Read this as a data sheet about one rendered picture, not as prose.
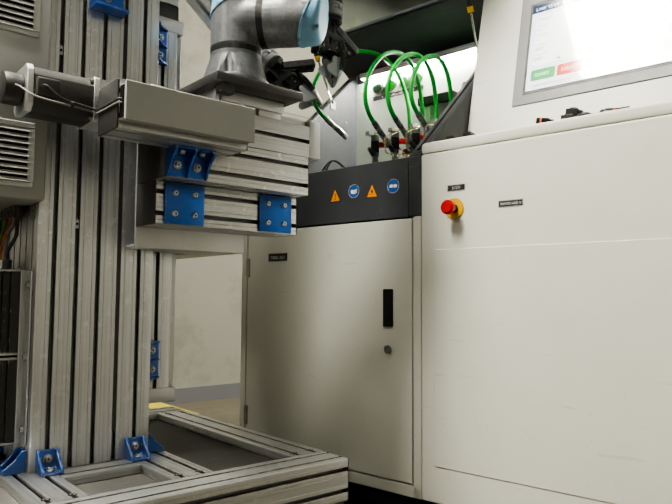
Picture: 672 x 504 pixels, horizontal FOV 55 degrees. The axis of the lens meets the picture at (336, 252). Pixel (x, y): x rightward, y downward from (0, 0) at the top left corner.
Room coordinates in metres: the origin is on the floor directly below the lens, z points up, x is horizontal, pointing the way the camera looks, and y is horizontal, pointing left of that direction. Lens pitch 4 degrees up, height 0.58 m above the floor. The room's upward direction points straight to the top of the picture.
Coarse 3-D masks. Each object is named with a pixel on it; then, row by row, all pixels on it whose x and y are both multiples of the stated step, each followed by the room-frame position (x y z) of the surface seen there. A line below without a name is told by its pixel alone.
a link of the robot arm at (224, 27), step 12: (216, 0) 1.40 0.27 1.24; (228, 0) 1.38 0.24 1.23; (240, 0) 1.39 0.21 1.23; (252, 0) 1.38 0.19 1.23; (216, 12) 1.40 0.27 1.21; (228, 12) 1.38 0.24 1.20; (240, 12) 1.38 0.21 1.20; (252, 12) 1.38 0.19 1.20; (216, 24) 1.40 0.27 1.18; (228, 24) 1.38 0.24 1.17; (240, 24) 1.38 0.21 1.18; (252, 24) 1.38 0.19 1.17; (216, 36) 1.40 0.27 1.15; (228, 36) 1.38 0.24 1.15; (240, 36) 1.39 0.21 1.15; (252, 36) 1.40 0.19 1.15; (264, 48) 1.44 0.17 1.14
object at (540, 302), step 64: (512, 0) 1.85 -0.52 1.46; (512, 64) 1.80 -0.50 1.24; (640, 128) 1.31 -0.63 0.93; (448, 192) 1.61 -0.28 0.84; (512, 192) 1.50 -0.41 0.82; (576, 192) 1.40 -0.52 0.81; (640, 192) 1.31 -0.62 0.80; (448, 256) 1.61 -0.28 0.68; (512, 256) 1.50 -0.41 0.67; (576, 256) 1.40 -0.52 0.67; (640, 256) 1.31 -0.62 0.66; (448, 320) 1.61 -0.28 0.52; (512, 320) 1.50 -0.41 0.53; (576, 320) 1.40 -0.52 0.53; (640, 320) 1.31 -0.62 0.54; (448, 384) 1.61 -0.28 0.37; (512, 384) 1.50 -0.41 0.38; (576, 384) 1.40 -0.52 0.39; (640, 384) 1.32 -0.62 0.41; (448, 448) 1.61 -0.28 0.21; (512, 448) 1.50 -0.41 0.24; (576, 448) 1.40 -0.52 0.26; (640, 448) 1.32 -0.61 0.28
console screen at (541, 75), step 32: (544, 0) 1.78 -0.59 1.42; (576, 0) 1.71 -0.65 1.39; (608, 0) 1.65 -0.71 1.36; (640, 0) 1.59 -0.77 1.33; (544, 32) 1.75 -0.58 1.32; (576, 32) 1.68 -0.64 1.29; (608, 32) 1.62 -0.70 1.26; (640, 32) 1.57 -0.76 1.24; (544, 64) 1.72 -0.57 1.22; (576, 64) 1.66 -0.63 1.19; (608, 64) 1.60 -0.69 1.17; (640, 64) 1.55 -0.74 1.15; (544, 96) 1.70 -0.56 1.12
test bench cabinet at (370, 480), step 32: (416, 224) 1.67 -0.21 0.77; (416, 256) 1.67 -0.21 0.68; (416, 288) 1.67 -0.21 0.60; (416, 320) 1.67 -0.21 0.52; (416, 352) 1.67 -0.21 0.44; (416, 384) 1.67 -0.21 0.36; (416, 416) 1.67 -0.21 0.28; (416, 448) 1.67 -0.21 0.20; (352, 480) 1.81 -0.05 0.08; (384, 480) 1.74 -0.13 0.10; (416, 480) 1.67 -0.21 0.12
